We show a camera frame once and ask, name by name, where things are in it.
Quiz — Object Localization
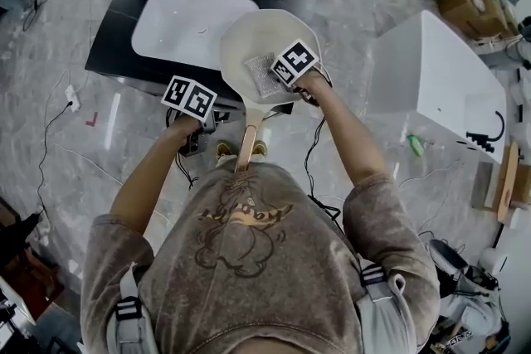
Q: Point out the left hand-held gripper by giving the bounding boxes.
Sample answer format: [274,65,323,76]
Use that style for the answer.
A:
[160,74,246,158]

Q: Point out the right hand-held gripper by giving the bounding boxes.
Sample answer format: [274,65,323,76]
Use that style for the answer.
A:
[270,37,321,94]

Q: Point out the grey scouring sponge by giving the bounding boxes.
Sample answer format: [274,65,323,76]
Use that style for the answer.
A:
[242,51,284,99]

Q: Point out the cream frying pan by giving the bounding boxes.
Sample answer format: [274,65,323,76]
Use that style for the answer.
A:
[218,8,322,176]

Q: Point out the person's right forearm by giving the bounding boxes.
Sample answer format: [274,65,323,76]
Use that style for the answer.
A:
[295,70,390,192]

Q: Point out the person's left forearm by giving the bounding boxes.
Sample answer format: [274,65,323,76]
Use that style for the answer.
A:
[110,114,201,238]

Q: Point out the white sink basin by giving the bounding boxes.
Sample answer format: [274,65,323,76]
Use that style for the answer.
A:
[131,0,261,72]

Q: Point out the dark sink cabinet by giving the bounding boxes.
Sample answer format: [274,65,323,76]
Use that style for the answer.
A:
[84,0,296,125]

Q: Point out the large white box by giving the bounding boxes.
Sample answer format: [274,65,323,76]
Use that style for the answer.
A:
[368,9,508,165]

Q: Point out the green plastic bottle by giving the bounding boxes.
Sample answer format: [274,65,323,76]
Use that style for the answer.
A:
[407,133,426,158]

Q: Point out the white power strip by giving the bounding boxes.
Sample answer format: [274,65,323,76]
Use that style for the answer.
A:
[64,84,82,114]

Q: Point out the brown cardboard box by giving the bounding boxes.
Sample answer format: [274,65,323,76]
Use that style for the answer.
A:
[431,0,519,41]

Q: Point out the brown printed t-shirt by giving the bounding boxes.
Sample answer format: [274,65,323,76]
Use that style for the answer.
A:
[80,158,441,354]

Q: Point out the wooden round side table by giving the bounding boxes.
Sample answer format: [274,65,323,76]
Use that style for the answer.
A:
[472,140,531,227]

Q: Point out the white cylindrical device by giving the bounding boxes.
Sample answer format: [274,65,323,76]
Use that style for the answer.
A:
[479,246,509,274]

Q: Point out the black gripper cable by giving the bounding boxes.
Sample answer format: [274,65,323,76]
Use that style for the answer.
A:
[173,148,200,191]
[304,115,345,229]

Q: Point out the black power cable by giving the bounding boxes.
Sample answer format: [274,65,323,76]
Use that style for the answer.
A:
[36,101,75,216]

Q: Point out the grey shoulder strap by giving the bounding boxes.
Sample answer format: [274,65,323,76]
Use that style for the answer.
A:
[357,256,416,354]
[106,264,161,354]

